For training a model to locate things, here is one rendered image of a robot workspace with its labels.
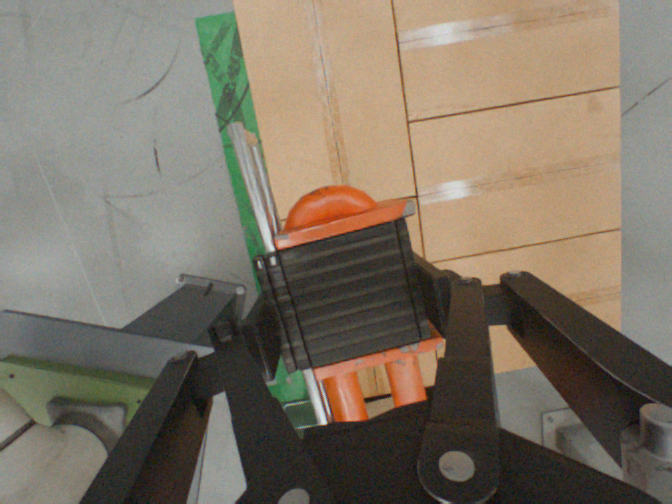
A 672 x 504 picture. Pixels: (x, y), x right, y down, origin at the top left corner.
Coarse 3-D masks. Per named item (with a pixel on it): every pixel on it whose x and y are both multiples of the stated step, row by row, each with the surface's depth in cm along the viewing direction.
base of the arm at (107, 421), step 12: (48, 408) 71; (60, 408) 71; (72, 408) 71; (84, 408) 71; (96, 408) 71; (108, 408) 71; (120, 408) 71; (60, 420) 68; (72, 420) 68; (84, 420) 69; (96, 420) 70; (108, 420) 71; (120, 420) 71; (96, 432) 68; (108, 432) 70; (120, 432) 72; (108, 444) 69
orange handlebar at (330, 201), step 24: (312, 192) 18; (336, 192) 18; (360, 192) 18; (288, 216) 18; (312, 216) 17; (336, 216) 18; (408, 360) 19; (336, 384) 19; (408, 384) 20; (336, 408) 20; (360, 408) 20
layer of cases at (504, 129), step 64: (256, 0) 80; (320, 0) 80; (384, 0) 81; (448, 0) 82; (512, 0) 82; (576, 0) 83; (256, 64) 83; (320, 64) 83; (384, 64) 84; (448, 64) 84; (512, 64) 85; (576, 64) 86; (320, 128) 86; (384, 128) 87; (448, 128) 87; (512, 128) 88; (576, 128) 89; (384, 192) 90; (448, 192) 91; (512, 192) 91; (576, 192) 92; (448, 256) 94; (512, 256) 95; (576, 256) 96; (384, 384) 101
